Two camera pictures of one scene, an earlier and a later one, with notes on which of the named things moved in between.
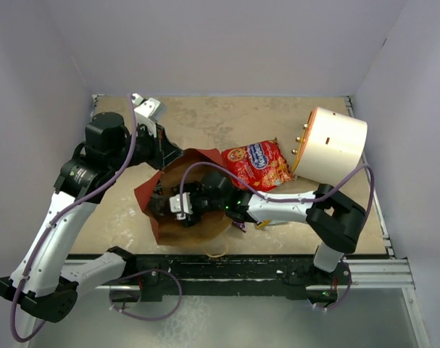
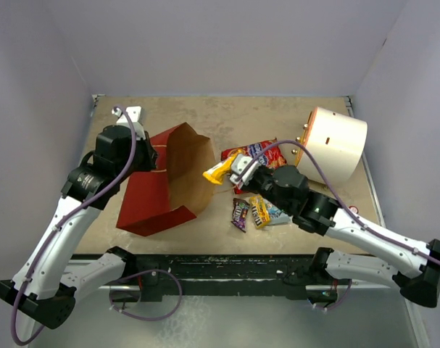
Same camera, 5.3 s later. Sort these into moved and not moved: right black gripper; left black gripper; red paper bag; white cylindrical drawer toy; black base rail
Moved: right black gripper; red paper bag; left black gripper
Not moved: white cylindrical drawer toy; black base rail
